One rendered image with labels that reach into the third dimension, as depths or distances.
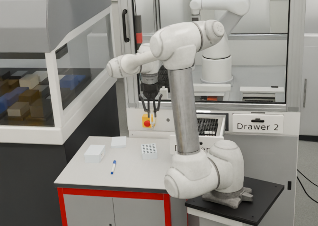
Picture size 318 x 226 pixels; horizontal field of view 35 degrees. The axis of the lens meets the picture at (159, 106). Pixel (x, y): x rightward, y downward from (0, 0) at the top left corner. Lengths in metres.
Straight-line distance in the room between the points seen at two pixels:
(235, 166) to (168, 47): 0.64
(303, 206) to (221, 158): 1.69
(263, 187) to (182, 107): 0.65
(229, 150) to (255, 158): 0.82
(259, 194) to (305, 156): 2.16
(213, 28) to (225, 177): 0.66
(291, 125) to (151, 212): 0.96
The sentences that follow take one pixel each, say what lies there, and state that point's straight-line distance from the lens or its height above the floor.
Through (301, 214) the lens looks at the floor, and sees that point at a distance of 3.80.
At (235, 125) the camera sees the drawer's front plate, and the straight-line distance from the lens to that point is 3.00.
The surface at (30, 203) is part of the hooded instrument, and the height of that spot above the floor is 0.34.
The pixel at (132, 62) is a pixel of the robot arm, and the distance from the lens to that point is 2.48.
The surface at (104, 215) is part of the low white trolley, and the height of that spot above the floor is 0.57.
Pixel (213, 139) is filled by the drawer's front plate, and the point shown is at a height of 0.92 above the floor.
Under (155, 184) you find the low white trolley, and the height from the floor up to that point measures 0.76.
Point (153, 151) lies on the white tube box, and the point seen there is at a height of 0.79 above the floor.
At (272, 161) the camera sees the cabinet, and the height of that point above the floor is 0.62.
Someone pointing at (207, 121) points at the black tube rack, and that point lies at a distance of 2.96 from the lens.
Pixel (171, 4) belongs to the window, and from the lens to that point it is 2.87.
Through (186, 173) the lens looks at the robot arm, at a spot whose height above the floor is 1.01.
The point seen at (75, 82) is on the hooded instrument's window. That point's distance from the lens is 3.26.
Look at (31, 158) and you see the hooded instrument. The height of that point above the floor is 0.67.
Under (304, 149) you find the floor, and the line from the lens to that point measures 4.73.
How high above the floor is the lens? 2.06
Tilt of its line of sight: 21 degrees down
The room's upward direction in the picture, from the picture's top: 3 degrees counter-clockwise
